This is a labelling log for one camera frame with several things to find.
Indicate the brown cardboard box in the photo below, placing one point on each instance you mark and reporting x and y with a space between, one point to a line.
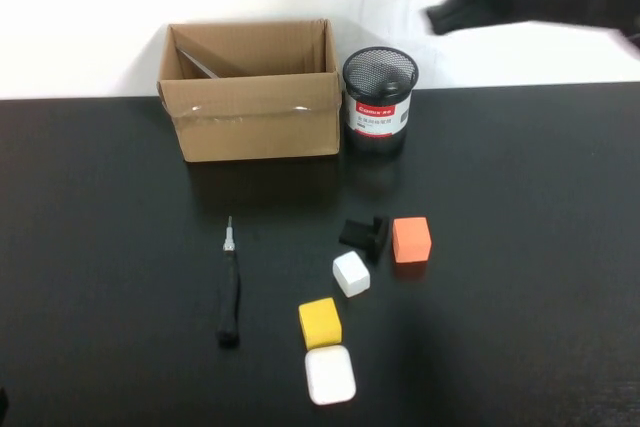
250 122

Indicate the black mesh pen holder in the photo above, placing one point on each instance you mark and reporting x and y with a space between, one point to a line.
375 117

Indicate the small white block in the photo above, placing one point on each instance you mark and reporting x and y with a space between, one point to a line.
351 274

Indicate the orange block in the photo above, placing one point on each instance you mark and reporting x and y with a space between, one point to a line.
411 242

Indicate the large white block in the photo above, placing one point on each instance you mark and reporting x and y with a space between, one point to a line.
330 374

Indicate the black plastic bracket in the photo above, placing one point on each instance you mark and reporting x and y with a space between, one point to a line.
377 242

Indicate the yellow block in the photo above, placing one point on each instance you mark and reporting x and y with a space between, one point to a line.
320 322

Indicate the thin black screwdriver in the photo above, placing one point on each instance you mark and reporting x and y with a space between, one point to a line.
390 89

